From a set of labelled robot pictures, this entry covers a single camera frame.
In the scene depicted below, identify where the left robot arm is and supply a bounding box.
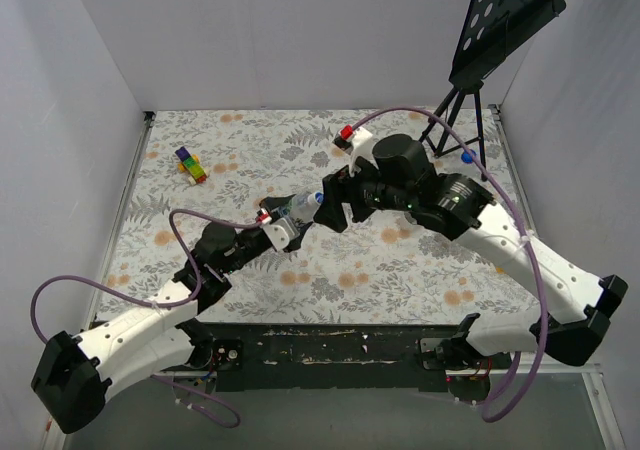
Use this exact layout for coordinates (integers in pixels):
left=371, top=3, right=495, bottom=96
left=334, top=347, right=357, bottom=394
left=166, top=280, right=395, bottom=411
left=31, top=192, right=324, bottom=434

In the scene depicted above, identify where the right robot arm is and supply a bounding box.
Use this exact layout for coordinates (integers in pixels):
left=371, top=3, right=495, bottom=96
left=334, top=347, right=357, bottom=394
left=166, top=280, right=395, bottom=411
left=314, top=127, right=628, bottom=370

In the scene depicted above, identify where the black base beam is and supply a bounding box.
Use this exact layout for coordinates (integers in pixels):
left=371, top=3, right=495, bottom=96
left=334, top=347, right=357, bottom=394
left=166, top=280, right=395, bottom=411
left=170, top=323, right=500, bottom=400

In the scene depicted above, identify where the floral table cloth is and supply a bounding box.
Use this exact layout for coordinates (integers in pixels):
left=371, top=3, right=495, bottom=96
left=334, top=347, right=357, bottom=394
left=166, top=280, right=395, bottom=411
left=96, top=110, right=538, bottom=324

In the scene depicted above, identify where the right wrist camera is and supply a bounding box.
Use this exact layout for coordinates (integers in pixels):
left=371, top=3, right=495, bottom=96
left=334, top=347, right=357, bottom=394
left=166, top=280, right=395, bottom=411
left=333, top=125, right=374, bottom=177

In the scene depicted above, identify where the clear bottle silver label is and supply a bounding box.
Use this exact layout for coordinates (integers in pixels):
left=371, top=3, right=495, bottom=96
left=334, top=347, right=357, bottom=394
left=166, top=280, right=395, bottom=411
left=282, top=191, right=320, bottom=222

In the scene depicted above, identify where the black music stand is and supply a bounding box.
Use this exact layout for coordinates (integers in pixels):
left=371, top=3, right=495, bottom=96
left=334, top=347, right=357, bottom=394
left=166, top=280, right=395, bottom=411
left=435, top=0, right=566, bottom=163

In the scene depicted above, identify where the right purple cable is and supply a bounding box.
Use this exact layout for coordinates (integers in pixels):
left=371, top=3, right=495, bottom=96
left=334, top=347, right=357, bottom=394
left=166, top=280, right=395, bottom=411
left=352, top=107, right=549, bottom=423

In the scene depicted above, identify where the multicolour toy brick stack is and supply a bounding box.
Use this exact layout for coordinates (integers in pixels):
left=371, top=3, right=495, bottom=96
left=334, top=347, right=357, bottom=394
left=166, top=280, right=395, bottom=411
left=174, top=146, right=208, bottom=185

